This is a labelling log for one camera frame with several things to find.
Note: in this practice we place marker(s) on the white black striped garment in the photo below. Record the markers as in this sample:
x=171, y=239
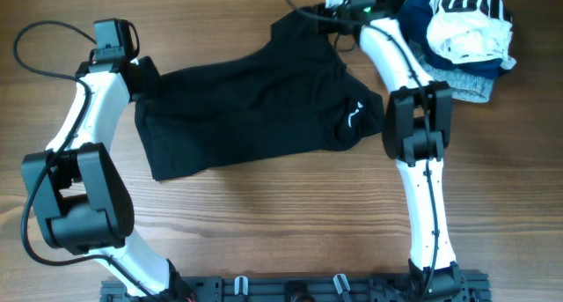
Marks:
x=470, y=31

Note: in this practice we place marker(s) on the navy blue garment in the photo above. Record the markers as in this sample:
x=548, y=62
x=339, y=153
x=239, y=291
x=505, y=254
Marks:
x=414, y=17

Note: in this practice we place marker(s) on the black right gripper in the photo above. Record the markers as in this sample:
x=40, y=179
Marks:
x=329, y=22

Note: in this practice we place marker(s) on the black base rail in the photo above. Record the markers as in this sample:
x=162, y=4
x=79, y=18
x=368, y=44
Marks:
x=290, y=289

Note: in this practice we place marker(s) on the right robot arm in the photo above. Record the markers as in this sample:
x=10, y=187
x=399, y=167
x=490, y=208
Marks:
x=416, y=134

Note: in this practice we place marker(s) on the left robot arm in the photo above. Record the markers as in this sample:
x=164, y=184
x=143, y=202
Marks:
x=78, y=208

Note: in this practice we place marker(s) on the black t-shirt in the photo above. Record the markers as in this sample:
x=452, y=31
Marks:
x=294, y=95

